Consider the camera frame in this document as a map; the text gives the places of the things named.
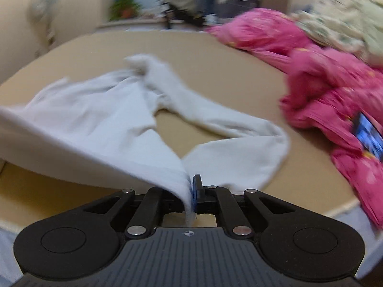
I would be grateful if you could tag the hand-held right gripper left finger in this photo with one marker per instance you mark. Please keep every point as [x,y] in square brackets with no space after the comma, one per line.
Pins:
[172,205]

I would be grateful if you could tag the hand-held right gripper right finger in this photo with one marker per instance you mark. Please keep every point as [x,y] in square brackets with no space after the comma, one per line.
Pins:
[195,194]

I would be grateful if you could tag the white t-shirt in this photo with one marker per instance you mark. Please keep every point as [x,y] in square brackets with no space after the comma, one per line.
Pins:
[98,119]

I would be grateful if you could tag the tan bed mat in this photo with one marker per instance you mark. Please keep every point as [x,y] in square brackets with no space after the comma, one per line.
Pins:
[227,74]

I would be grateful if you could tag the pink patterned garment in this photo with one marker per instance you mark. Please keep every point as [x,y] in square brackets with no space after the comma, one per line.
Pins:
[323,77]

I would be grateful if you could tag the black smartphone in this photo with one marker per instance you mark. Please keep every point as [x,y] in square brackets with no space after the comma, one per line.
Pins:
[368,136]

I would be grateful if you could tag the potted green plant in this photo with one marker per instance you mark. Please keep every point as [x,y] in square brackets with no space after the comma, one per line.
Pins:
[124,9]

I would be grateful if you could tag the light floral garment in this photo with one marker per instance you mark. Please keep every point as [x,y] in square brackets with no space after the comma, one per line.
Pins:
[338,18]

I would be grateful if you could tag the standing fan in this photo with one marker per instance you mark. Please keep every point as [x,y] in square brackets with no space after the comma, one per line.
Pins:
[43,15]

